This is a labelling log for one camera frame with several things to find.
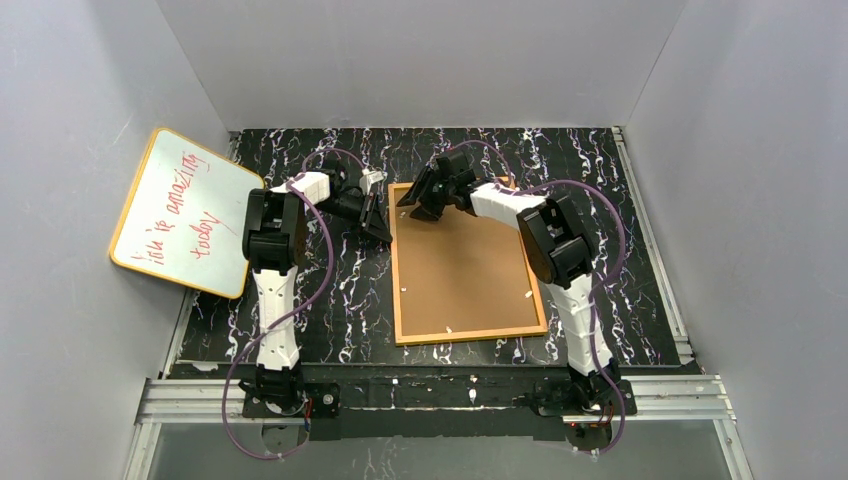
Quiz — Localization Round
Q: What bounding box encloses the yellow wooden picture frame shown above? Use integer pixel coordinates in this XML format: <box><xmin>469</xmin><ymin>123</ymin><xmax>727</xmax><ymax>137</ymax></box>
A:
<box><xmin>387</xmin><ymin>175</ymin><xmax>550</xmax><ymax>347</ymax></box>

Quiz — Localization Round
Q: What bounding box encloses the brown cardboard backing board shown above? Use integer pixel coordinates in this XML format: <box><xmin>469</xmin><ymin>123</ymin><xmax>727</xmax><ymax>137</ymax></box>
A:
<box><xmin>394</xmin><ymin>182</ymin><xmax>542</xmax><ymax>338</ymax></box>

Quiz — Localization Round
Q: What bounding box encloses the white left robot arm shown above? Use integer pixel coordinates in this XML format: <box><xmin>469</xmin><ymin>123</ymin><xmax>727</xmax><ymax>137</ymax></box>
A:
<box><xmin>242</xmin><ymin>168</ymin><xmax>392</xmax><ymax>371</ymax></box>

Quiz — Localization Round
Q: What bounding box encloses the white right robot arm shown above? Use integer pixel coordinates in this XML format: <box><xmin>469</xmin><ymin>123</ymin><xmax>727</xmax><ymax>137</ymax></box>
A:
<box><xmin>394</xmin><ymin>149</ymin><xmax>614</xmax><ymax>379</ymax></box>

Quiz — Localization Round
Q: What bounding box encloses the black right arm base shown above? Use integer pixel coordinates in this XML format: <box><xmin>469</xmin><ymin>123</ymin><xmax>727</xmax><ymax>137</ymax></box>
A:
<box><xmin>524</xmin><ymin>378</ymin><xmax>638</xmax><ymax>427</ymax></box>

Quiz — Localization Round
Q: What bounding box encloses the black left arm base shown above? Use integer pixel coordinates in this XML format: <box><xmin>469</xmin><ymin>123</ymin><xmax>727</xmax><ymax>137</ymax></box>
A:
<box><xmin>238</xmin><ymin>379</ymin><xmax>341</xmax><ymax>419</ymax></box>

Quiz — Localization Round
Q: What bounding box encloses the whiteboard with red writing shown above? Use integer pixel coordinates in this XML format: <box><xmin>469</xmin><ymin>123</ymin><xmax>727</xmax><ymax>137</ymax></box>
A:
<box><xmin>109</xmin><ymin>128</ymin><xmax>264</xmax><ymax>299</ymax></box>

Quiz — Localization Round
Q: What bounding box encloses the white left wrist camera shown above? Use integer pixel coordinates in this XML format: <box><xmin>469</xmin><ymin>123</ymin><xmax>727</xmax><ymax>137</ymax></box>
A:
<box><xmin>359</xmin><ymin>168</ymin><xmax>386</xmax><ymax>194</ymax></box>

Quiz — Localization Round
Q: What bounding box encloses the aluminium rail base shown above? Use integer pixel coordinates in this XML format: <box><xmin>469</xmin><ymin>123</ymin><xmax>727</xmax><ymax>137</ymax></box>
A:
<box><xmin>123</xmin><ymin>375</ymin><xmax>753</xmax><ymax>479</ymax></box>

